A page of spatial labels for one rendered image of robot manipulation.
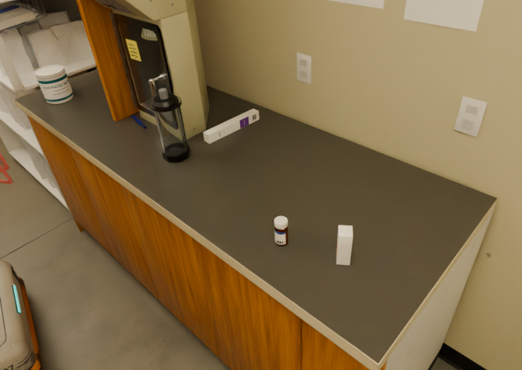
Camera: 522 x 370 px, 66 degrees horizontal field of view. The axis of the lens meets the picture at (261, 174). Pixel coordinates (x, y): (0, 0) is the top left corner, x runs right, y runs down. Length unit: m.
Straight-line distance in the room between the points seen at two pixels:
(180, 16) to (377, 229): 0.95
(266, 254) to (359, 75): 0.72
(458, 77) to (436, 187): 0.35
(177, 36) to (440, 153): 0.98
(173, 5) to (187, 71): 0.23
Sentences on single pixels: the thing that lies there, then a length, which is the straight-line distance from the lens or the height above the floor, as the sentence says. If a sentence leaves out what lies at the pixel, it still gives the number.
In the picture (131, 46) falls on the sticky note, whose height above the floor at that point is 1.28.
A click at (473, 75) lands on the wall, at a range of 1.33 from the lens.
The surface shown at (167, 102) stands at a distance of 1.42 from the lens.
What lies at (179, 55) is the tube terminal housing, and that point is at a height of 1.27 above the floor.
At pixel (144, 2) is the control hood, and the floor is 1.47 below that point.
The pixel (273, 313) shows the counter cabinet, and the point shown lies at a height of 0.77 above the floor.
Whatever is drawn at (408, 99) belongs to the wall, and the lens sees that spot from 1.43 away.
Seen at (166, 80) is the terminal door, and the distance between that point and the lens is 1.54.
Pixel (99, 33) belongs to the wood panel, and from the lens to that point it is 1.78.
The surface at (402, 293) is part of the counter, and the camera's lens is 1.08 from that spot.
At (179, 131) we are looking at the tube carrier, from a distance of 1.47.
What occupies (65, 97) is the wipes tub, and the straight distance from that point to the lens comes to 2.20.
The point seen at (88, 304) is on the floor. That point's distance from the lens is 2.43.
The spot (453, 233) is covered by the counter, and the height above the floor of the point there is 0.94.
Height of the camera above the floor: 1.78
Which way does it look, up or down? 37 degrees down
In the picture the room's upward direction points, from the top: 4 degrees counter-clockwise
